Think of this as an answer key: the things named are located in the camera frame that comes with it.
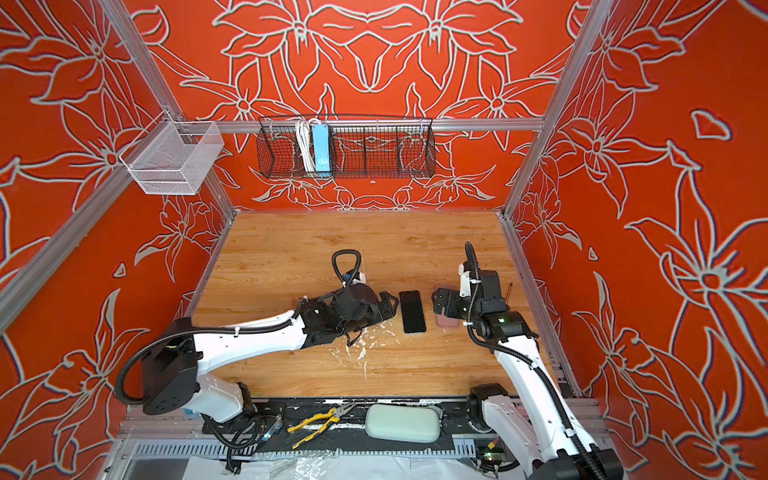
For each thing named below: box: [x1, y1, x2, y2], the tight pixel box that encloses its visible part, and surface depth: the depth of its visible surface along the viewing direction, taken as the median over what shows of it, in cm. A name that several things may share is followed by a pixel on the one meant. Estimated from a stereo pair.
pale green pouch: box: [365, 404, 442, 443], surface depth 71 cm
